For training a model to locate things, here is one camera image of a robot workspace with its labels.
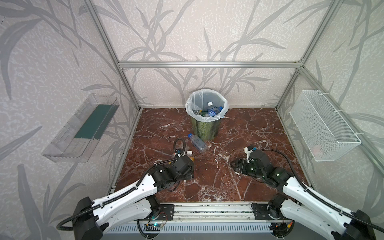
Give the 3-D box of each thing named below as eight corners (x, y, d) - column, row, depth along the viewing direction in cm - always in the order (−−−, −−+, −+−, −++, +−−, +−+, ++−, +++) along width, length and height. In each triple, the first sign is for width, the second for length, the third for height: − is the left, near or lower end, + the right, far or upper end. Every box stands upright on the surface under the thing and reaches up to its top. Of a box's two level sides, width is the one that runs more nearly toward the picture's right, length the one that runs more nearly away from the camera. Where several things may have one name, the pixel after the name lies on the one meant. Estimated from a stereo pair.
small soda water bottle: (201, 153, 97) (201, 149, 93) (188, 138, 104) (187, 134, 100) (206, 149, 98) (207, 145, 95) (193, 135, 106) (192, 131, 102)
